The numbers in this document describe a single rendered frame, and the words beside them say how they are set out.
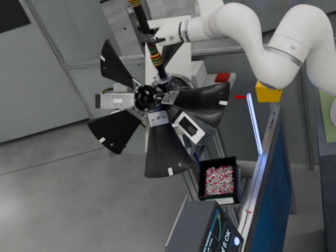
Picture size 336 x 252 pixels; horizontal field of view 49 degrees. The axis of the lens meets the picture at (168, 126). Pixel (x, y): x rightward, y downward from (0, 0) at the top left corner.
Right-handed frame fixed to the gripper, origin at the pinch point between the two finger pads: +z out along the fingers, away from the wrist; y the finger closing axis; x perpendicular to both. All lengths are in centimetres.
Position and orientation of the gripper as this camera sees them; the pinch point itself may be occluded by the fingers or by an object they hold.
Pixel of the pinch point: (148, 35)
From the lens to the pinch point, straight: 149.6
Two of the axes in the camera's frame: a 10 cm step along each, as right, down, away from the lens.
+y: 3.6, -6.6, 6.6
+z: -8.9, -0.2, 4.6
